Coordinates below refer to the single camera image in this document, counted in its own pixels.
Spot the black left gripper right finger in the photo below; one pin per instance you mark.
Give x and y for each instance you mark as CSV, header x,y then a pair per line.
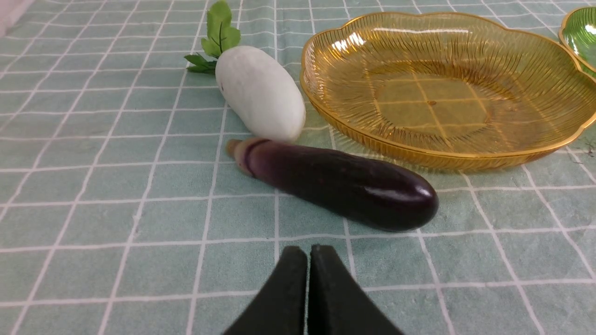
x,y
336,303

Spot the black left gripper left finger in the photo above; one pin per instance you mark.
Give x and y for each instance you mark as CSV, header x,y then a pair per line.
x,y
279,307

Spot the dark purple eggplant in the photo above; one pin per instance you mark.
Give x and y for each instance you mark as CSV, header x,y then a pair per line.
x,y
375,193

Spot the white radish with leaves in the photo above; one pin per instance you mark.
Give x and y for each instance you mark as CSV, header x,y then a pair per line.
x,y
259,90

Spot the green checkered tablecloth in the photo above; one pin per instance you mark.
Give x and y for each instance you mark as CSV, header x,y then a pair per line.
x,y
121,214

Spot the amber ribbed plastic plate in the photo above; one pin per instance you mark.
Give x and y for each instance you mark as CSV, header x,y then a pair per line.
x,y
446,90

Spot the green ribbed plastic plate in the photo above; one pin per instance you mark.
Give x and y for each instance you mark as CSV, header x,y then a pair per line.
x,y
577,33

